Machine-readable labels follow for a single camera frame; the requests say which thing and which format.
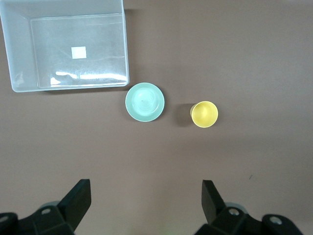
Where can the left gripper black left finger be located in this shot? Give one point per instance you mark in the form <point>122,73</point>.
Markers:
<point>75,200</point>

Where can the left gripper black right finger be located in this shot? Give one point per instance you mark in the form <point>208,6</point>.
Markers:
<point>212,203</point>

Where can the yellow plastic cup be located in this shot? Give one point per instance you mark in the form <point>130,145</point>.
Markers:
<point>205,114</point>

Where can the green ceramic bowl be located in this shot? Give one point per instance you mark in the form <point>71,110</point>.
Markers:
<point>145,102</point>

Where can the clear plastic storage box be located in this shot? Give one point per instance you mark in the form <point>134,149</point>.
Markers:
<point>22,49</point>

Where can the white square label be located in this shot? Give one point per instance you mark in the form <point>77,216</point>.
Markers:
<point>78,52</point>

